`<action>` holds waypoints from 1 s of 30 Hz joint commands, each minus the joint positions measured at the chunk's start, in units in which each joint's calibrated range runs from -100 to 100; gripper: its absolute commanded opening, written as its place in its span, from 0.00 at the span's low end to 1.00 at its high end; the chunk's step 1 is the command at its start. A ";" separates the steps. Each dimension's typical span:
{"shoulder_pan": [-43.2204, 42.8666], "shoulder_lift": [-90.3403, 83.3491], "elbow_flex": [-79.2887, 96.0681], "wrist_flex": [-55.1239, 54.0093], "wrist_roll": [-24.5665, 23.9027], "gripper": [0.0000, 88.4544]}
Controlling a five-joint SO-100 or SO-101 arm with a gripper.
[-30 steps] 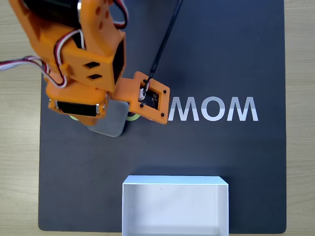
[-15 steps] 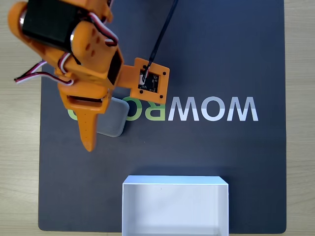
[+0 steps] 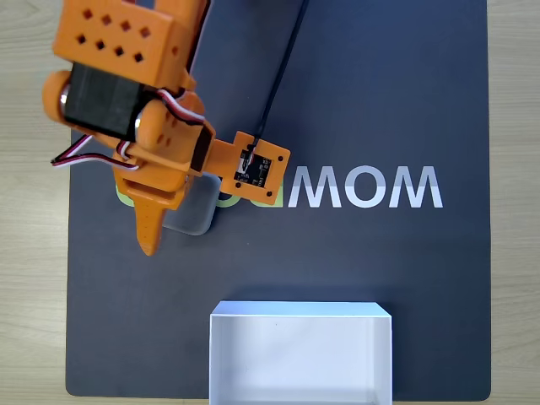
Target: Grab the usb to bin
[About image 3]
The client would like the orange camera mount with board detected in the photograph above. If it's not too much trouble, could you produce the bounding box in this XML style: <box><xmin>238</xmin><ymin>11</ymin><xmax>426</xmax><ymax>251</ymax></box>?
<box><xmin>202</xmin><ymin>130</ymin><xmax>292</xmax><ymax>203</ymax></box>

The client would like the black camera cable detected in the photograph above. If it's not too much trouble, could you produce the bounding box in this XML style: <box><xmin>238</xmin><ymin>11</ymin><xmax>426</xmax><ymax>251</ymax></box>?
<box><xmin>251</xmin><ymin>0</ymin><xmax>311</xmax><ymax>155</ymax></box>

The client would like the grey square usb hub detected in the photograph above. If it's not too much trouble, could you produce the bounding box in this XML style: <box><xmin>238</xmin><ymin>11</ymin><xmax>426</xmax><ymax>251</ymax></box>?
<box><xmin>162</xmin><ymin>175</ymin><xmax>224</xmax><ymax>236</ymax></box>

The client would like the red white black servo cable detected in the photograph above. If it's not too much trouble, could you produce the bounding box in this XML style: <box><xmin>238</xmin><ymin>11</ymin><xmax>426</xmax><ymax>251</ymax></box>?
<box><xmin>50</xmin><ymin>134</ymin><xmax>140</xmax><ymax>172</ymax></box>
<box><xmin>155</xmin><ymin>88</ymin><xmax>208</xmax><ymax>127</ymax></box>

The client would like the white open cardboard box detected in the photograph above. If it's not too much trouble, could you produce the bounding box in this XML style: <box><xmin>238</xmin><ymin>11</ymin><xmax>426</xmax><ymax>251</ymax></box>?
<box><xmin>209</xmin><ymin>300</ymin><xmax>394</xmax><ymax>405</ymax></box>

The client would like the dark mat with WOWROBO logo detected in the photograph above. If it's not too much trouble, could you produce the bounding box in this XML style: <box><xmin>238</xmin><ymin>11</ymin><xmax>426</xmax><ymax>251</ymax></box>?
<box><xmin>65</xmin><ymin>0</ymin><xmax>493</xmax><ymax>400</ymax></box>

